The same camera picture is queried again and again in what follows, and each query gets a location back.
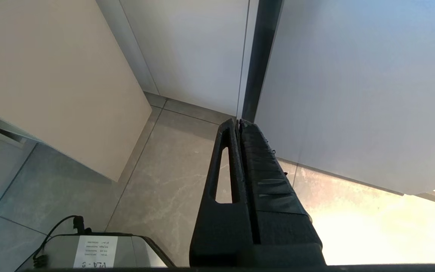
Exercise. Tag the beige pull-out cabinet front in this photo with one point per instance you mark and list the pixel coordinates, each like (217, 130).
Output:
(59, 83)

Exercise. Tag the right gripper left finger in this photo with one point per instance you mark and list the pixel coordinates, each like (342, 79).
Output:
(221, 234)

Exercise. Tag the white appliance front panel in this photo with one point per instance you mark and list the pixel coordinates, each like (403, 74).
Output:
(361, 90)

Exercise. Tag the dark grey door frame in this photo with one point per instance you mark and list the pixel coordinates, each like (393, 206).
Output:
(263, 49)

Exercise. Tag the grey labelled robot box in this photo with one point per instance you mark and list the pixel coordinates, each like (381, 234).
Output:
(134, 251)

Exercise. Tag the wide beige cabinet door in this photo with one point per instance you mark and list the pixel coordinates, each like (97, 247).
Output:
(195, 53)

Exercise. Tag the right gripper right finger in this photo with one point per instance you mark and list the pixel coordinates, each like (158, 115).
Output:
(278, 211)

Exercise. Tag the narrow beige cabinet door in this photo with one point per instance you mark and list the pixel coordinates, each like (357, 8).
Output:
(130, 45)

